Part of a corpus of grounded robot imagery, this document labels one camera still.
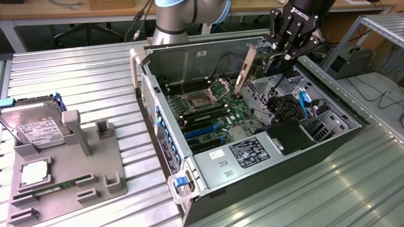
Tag black disk power wire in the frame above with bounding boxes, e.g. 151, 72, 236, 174
310, 98, 331, 118

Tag grey open PC case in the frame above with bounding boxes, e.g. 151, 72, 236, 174
130, 27, 370, 227

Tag green motherboard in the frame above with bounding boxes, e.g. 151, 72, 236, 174
163, 75, 275, 154

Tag grey printed parts rack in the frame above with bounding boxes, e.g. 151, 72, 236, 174
8, 109, 130, 225

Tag black hanging cable with plug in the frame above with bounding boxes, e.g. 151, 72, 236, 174
124, 0, 155, 43

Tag wooden top desk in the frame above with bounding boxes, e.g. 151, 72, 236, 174
232, 0, 398, 48
0, 0, 159, 54

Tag black RAM slot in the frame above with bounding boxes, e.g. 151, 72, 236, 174
166, 79, 211, 89
164, 76, 210, 86
179, 102, 228, 117
168, 85, 214, 96
180, 105, 230, 120
167, 82, 212, 93

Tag aluminium profile frame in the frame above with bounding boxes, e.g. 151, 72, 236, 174
320, 14, 404, 79

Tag blue disk data wire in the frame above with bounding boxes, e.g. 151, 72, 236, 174
298, 90, 314, 119

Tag silver CPU chip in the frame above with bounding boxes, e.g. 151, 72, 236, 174
20, 162, 51, 185

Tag grey cable with plug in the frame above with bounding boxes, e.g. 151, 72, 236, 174
50, 0, 86, 10

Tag silver power supply unit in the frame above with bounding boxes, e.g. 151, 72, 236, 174
191, 131, 287, 190

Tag green graphics card with bracket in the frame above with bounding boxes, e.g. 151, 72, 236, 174
234, 43, 286, 100

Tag perforated steel disk bay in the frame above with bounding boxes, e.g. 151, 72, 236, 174
242, 70, 304, 123

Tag long black expansion slot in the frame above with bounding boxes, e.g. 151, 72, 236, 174
188, 138, 224, 149
191, 142, 226, 154
182, 120, 220, 133

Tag green RAM stick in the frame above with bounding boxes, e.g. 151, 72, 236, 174
30, 174, 94, 197
184, 109, 231, 125

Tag blue case release latch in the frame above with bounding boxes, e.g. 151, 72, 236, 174
172, 176, 190, 188

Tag slotted steel disk bay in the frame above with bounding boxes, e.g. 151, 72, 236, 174
299, 110, 352, 143

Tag thin metal locking lever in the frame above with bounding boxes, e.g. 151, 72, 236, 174
178, 77, 188, 98

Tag brown wooden panel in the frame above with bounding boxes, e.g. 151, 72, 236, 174
322, 11, 391, 48

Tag thin black looped wire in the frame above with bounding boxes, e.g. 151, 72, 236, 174
212, 52, 246, 80

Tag CPU socket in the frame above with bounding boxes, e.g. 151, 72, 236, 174
187, 90, 218, 111

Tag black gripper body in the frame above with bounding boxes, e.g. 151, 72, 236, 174
282, 0, 338, 44

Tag metal socket cover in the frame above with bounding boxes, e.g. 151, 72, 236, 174
207, 77, 234, 100

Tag grey control box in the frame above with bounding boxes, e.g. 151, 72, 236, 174
328, 46, 374, 80

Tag black office chair base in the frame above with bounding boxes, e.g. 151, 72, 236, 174
52, 22, 124, 47

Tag black wire bundle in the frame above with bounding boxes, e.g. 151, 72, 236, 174
267, 93, 300, 123

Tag blue expansion slot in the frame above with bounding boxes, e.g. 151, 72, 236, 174
184, 126, 223, 140

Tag hard disk with blue rails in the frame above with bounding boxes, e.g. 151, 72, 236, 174
0, 91, 72, 149

